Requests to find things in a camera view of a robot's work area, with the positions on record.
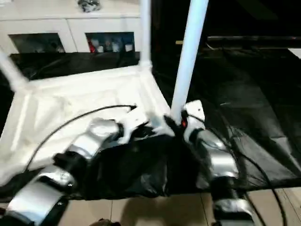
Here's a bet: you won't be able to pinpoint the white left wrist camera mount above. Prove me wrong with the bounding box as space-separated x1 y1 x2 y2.
119 110 151 143

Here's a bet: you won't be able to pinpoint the white flat panel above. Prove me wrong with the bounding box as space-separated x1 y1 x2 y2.
288 48 301 59

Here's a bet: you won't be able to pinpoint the black glossy mat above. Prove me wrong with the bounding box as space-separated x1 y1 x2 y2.
0 51 301 201

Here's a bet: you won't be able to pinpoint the white cabinet with glass doors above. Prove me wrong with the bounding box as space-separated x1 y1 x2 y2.
0 0 143 54

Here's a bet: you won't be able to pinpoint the white plastic table leg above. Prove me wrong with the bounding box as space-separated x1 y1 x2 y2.
140 0 153 69
0 48 30 92
170 0 210 118

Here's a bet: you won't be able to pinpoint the dark robot torso part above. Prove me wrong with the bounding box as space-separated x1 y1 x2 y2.
90 218 113 226

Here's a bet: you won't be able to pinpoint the white plastic table top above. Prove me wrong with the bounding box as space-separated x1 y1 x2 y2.
0 65 176 186

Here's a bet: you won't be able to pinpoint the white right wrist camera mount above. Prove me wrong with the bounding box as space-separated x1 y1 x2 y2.
182 100 205 139

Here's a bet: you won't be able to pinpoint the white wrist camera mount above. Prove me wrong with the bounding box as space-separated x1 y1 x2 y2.
119 110 151 143
182 100 205 139

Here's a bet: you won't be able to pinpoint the black bundle on cabinet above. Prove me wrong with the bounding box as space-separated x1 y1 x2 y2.
77 0 101 12

